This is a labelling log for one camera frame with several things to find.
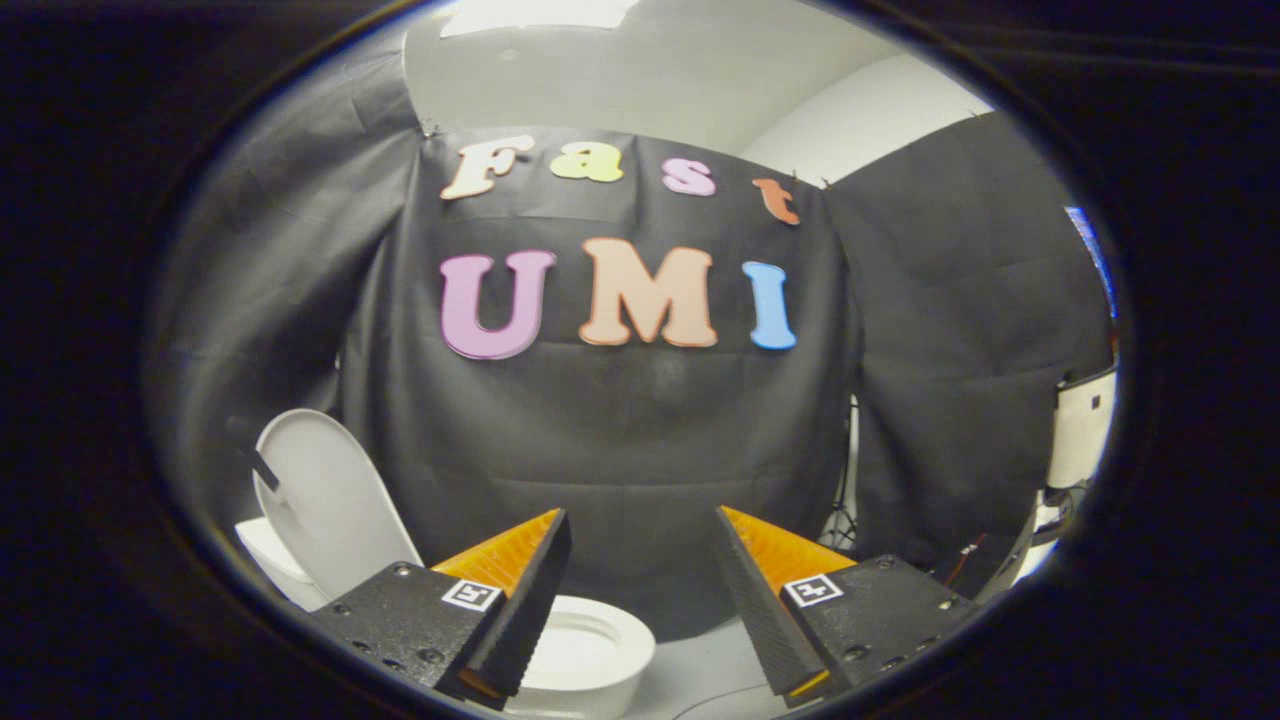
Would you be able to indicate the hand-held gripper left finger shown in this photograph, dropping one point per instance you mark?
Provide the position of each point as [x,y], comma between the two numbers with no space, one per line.
[525,620]

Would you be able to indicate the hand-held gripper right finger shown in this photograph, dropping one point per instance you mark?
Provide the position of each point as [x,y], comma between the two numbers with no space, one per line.
[760,620]

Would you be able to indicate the white toilet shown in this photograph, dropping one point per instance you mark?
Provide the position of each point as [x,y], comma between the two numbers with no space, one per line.
[590,650]

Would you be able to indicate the black tripod stand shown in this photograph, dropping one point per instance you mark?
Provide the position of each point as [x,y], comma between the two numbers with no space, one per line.
[848,480]

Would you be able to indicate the black backdrop cloth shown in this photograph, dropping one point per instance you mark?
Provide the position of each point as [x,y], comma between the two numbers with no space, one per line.
[640,440]

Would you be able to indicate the black flat box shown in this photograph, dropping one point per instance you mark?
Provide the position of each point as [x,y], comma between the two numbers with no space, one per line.
[985,570]

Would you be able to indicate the blue lit screen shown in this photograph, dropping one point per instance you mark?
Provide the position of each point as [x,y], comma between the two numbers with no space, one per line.
[1095,260]

